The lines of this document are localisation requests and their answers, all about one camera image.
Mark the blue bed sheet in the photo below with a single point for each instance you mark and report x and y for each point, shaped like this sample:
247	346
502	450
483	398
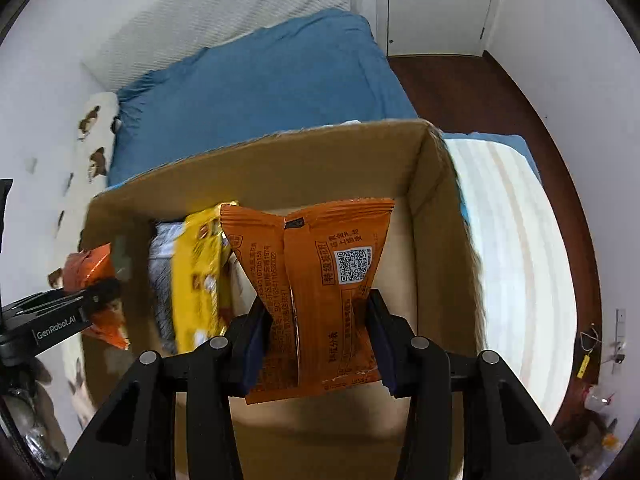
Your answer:
260	90

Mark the cardboard box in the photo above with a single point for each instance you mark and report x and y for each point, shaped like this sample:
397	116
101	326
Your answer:
300	175

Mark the wall socket with plugs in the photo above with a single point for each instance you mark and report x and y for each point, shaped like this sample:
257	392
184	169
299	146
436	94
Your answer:
620	325

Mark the yellow snack packet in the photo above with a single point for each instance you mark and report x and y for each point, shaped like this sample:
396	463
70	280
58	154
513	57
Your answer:
197	280

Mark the plastic bag clutter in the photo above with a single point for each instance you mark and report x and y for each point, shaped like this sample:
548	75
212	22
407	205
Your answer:
592	435

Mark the black panel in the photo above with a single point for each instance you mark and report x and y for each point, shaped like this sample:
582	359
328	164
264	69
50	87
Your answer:
5	215

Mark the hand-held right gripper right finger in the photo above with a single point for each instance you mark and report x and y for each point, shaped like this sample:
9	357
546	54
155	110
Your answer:
385	360

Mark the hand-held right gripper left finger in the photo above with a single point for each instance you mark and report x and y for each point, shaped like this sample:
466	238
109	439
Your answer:
255	347

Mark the bear print pillow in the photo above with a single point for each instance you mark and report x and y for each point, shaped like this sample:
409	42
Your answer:
85	150

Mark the yellow tag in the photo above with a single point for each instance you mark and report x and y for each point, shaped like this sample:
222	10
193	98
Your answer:
582	365

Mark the orange snack packet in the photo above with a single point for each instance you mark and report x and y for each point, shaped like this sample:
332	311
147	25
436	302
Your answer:
310	310
92	262

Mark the white quilted headboard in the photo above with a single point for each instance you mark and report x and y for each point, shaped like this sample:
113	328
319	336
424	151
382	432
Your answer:
210	15

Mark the silver striped snack packet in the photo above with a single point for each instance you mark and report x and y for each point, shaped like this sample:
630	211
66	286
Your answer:
162	285

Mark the striped blanket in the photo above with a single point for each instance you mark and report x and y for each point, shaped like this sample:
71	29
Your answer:
510	260

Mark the white door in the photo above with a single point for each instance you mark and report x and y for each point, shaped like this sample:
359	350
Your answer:
435	5

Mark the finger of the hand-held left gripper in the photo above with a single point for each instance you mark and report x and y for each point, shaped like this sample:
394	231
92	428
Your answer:
97	295

